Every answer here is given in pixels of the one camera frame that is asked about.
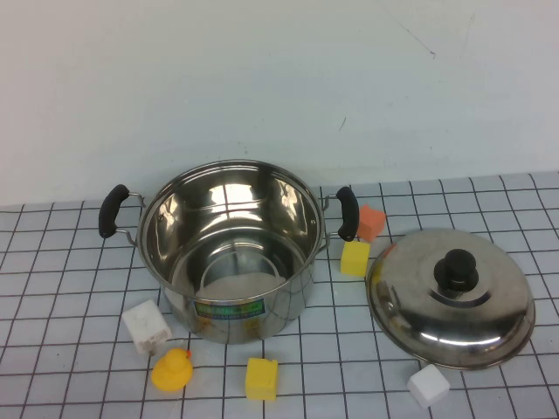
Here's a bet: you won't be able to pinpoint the white black grid tablecloth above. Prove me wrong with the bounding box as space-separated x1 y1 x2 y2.
0 172 559 419

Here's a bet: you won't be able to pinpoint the yellow notched foam block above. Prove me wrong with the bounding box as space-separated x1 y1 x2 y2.
245 357 280 402

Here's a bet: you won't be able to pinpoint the yellow foam cube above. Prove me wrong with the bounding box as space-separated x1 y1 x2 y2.
340 240 371 278

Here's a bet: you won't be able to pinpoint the small white foam cube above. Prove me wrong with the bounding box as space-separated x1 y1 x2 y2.
406 363 452 409

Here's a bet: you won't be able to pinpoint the orange foam cube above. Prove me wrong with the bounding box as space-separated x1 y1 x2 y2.
356 203 388 244

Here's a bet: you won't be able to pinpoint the large white foam cube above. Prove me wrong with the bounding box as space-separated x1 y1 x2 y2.
121 299 173 357

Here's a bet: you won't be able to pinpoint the yellow rubber duck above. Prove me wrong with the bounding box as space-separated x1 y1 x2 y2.
150 347 194 393

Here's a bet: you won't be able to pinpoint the stainless steel pot black handles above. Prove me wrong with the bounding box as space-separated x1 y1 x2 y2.
98 159 361 346

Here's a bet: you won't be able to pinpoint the steel lid black knob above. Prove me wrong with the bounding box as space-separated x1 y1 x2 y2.
365 227 537 371

